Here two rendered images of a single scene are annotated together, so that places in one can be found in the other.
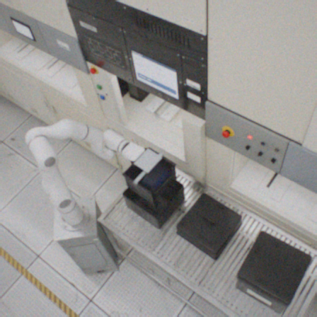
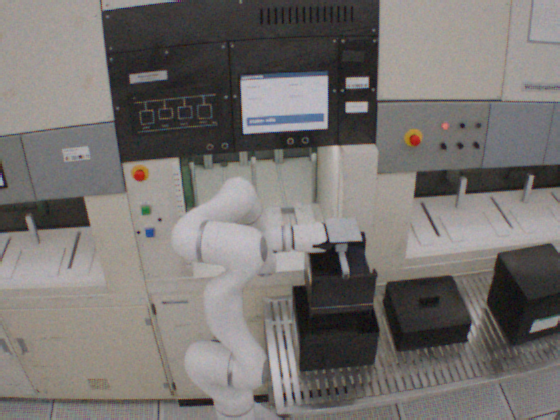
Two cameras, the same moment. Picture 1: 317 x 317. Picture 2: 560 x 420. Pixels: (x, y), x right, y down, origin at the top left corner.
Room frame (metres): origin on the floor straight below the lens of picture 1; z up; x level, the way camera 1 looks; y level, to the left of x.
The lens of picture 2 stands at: (0.42, 1.29, 2.31)
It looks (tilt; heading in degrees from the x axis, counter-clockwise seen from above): 34 degrees down; 309
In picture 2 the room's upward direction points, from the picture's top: 2 degrees counter-clockwise
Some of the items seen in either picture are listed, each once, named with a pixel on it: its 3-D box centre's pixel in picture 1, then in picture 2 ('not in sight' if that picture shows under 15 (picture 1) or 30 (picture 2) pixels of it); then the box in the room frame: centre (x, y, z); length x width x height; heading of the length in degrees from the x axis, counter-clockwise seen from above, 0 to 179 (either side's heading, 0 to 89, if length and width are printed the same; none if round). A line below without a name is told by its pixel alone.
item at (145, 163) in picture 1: (150, 175); (339, 268); (1.17, 0.06, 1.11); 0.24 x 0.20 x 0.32; 132
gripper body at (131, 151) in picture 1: (132, 152); (307, 237); (1.25, 0.13, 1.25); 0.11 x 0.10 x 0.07; 42
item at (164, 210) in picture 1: (154, 196); (333, 325); (1.17, 0.06, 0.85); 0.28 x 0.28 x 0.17; 42
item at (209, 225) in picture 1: (209, 223); (427, 308); (0.93, -0.23, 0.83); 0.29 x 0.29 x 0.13; 42
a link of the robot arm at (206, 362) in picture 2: (57, 191); (219, 376); (1.20, 0.61, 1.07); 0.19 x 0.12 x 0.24; 25
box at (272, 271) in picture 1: (271, 272); (533, 293); (0.56, -0.49, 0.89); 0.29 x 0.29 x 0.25; 47
